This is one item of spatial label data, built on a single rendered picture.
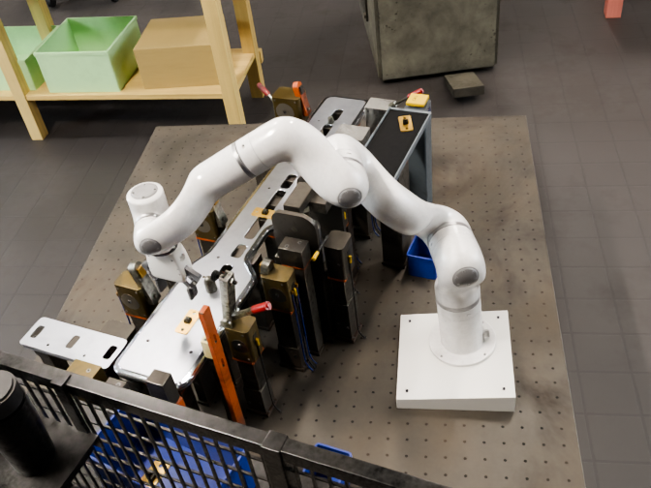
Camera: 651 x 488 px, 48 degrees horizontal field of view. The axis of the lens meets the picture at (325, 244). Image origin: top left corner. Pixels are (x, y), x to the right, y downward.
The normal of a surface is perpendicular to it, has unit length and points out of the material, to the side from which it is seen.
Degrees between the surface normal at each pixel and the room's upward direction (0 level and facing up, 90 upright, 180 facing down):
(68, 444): 0
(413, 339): 5
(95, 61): 90
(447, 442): 0
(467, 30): 90
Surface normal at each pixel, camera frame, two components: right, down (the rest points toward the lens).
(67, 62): -0.17, 0.66
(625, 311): -0.11, -0.75
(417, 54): 0.07, 0.65
